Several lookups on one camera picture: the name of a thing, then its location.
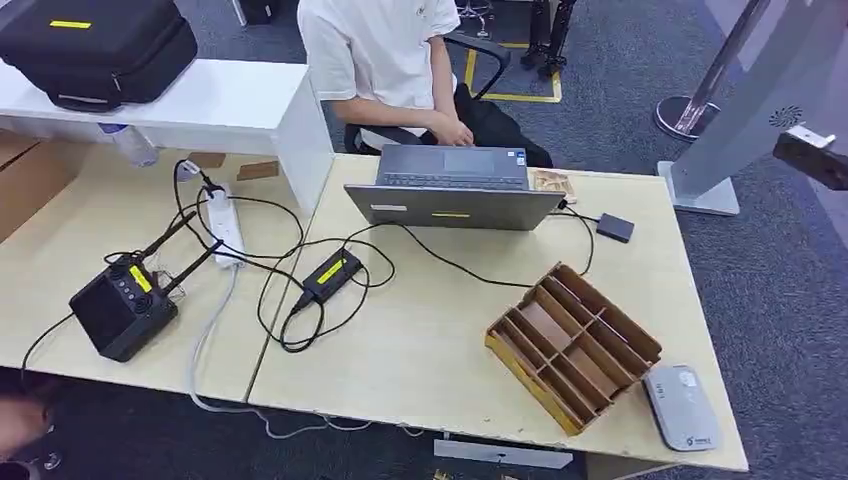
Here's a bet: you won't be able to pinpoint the person's right hand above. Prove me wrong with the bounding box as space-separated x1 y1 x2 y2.
427 111 476 148

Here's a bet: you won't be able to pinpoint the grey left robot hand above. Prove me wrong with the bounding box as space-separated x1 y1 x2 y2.
0 396 54 464

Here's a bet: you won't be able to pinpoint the wooden card box with dividers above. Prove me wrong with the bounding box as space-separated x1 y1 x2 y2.
484 262 664 437

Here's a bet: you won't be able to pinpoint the grey laptop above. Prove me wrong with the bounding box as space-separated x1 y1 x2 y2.
343 144 568 232

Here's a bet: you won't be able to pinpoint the person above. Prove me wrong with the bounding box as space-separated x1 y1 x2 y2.
296 0 554 168

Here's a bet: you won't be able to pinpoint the black stand legs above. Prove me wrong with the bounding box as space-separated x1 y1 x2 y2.
519 0 579 79

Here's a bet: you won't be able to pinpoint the black controller with antennas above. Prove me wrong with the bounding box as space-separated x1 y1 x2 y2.
68 210 225 364

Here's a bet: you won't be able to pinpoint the black power adapter, yellow label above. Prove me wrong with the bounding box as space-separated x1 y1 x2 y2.
301 248 365 307

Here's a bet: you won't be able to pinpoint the small black hub box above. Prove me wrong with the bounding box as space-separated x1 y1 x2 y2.
595 212 636 244

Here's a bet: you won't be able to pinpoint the black cabinet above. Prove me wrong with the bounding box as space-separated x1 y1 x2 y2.
228 0 284 29

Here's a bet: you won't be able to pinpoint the chrome pole with round base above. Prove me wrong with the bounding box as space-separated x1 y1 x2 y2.
653 0 774 144

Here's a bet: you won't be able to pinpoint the white desk shelf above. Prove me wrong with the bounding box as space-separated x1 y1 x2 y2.
0 58 335 213

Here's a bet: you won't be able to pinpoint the brown cardboard box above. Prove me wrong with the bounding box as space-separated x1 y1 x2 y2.
0 129 91 244

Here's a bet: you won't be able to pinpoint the white power strip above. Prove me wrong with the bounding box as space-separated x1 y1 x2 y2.
206 185 247 270

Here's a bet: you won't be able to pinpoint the clear plastic water bottle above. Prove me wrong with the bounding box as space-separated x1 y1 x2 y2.
97 123 160 168

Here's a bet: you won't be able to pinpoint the grey kiosk stand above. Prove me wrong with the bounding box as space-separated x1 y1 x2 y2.
657 0 848 217

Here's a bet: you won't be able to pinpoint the white desk crossbar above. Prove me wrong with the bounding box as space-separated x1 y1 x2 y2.
433 438 575 471

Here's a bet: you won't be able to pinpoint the flat grey router device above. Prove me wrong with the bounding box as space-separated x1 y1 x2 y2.
642 363 724 453

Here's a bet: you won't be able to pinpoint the black carry case, yellow label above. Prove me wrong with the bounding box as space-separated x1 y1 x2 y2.
0 0 199 114

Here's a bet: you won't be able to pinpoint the black controller cable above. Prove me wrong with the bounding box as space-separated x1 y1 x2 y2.
18 313 75 384

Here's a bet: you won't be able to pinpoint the black laptop power cable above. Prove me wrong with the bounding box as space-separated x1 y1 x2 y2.
254 198 598 293

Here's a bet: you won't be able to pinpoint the short black hub cable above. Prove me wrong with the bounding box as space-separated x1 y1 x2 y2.
549 205 602 228

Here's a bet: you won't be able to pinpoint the grey power strip cable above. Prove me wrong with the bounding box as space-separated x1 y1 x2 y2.
187 264 425 441

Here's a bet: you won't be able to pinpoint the black adapter mains cable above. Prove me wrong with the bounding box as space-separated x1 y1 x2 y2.
170 158 399 356

